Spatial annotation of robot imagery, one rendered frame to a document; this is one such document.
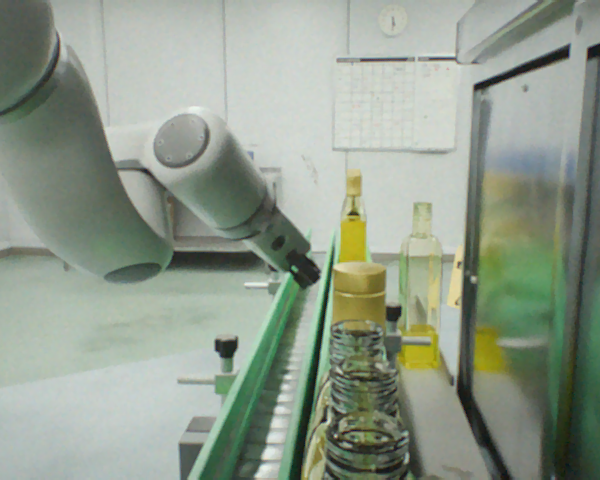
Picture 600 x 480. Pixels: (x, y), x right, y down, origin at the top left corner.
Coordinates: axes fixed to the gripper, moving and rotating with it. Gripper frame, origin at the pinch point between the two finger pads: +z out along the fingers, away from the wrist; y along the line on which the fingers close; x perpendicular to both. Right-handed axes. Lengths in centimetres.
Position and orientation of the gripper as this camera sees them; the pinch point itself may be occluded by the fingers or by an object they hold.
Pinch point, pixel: (283, 254)
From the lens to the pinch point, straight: 74.9
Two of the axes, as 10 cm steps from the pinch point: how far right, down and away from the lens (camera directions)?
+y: -6.8, -5.9, 4.3
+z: 2.7, 3.4, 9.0
